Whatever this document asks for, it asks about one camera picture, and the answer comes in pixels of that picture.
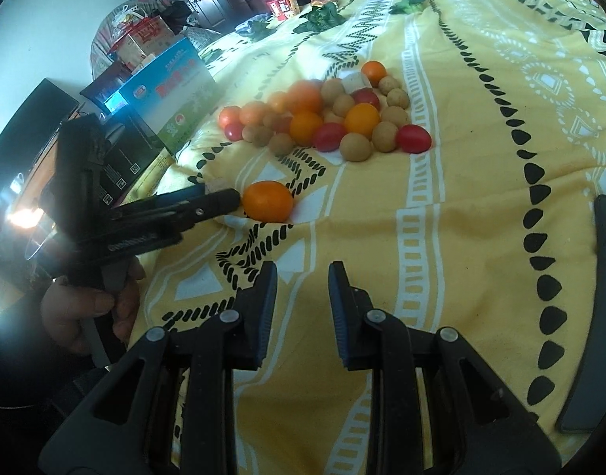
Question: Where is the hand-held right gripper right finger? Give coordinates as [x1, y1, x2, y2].
[327, 260, 563, 475]

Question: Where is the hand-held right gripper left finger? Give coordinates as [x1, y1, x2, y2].
[38, 260, 279, 475]

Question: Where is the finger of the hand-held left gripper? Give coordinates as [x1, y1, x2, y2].
[110, 188, 243, 234]
[116, 184, 208, 215]

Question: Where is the single orange kumquat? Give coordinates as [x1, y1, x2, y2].
[242, 180, 294, 223]

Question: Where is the heap of brown longans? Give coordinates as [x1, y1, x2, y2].
[241, 75, 411, 163]

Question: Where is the pale wooden block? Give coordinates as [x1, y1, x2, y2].
[343, 72, 373, 94]

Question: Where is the person's left hand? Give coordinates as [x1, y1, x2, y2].
[40, 261, 146, 353]

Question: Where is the black printed box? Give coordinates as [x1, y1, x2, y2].
[92, 109, 167, 206]

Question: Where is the black flat television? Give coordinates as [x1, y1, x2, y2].
[0, 78, 81, 194]

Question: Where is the dark printed box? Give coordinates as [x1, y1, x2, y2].
[80, 64, 135, 105]

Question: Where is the blue white carton box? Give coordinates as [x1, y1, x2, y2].
[105, 37, 217, 154]

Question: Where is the red white carton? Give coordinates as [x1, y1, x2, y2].
[107, 14, 177, 67]

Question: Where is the dark green leafy toy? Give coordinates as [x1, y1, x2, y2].
[236, 17, 276, 40]

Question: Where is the red snack packet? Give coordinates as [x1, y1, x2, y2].
[267, 0, 302, 21]

